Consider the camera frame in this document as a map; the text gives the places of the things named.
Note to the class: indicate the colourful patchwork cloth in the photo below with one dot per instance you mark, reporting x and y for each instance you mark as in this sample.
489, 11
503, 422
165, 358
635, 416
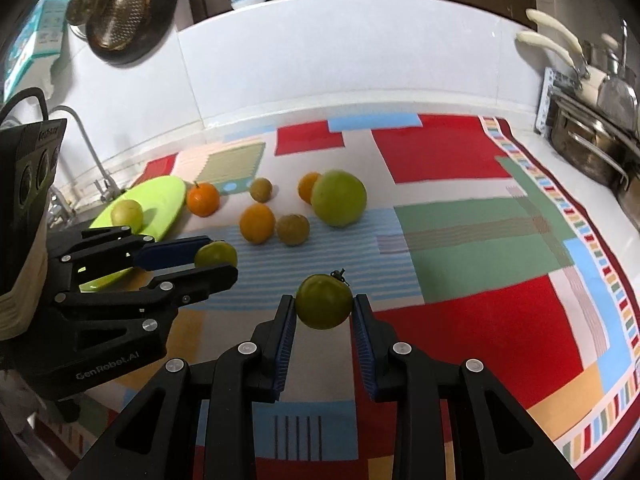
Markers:
450, 260

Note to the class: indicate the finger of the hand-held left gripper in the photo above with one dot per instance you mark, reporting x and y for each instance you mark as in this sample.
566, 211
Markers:
170, 252
200, 282

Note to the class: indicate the white perforated rack plate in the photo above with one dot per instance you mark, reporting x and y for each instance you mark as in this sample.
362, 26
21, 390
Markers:
544, 100

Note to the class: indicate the teal and white bag box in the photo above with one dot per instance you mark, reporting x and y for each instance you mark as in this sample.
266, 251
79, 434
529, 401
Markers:
35, 45

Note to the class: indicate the cream knife block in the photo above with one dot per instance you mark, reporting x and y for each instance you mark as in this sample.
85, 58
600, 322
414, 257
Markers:
592, 85

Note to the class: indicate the small brownish green fruit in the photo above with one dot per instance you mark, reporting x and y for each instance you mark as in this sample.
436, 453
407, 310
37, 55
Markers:
292, 229
260, 189

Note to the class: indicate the stainless steel pot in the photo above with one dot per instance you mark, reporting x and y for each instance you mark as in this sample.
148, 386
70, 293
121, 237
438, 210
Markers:
580, 145
631, 190

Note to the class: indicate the small copper ladle cup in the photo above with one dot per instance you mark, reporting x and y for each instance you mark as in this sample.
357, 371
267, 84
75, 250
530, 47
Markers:
85, 4

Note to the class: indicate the steel skimmer ladle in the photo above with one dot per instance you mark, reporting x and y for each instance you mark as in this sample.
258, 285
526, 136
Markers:
617, 97

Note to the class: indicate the thin curved chrome faucet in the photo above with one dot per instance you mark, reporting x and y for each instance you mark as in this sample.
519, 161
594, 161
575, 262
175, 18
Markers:
92, 150

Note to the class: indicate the small green tomato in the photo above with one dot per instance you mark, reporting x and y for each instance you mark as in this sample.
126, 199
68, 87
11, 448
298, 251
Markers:
217, 253

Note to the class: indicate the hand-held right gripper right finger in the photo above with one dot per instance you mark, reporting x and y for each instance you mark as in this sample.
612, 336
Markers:
364, 350

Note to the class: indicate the lime green plate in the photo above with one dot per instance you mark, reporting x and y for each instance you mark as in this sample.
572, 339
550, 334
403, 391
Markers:
160, 200

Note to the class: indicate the black frying pan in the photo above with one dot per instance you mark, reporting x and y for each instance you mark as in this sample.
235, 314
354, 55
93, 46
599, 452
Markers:
160, 20

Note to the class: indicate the orange tangerine with stem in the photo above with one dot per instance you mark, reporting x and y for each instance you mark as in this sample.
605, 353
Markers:
203, 200

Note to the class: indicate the large green tomato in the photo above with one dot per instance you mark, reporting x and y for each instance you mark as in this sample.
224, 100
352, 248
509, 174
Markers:
339, 199

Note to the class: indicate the copper strainer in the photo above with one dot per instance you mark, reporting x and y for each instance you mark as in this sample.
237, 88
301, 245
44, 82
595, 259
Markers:
122, 10

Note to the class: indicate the green tomato with stem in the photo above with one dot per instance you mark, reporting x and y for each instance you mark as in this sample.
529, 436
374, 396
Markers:
323, 302

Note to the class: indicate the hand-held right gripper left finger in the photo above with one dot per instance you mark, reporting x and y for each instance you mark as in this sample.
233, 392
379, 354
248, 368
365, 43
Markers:
285, 345

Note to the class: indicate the pale yellow-green fruit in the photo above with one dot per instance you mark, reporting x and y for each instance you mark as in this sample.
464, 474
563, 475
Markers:
126, 212

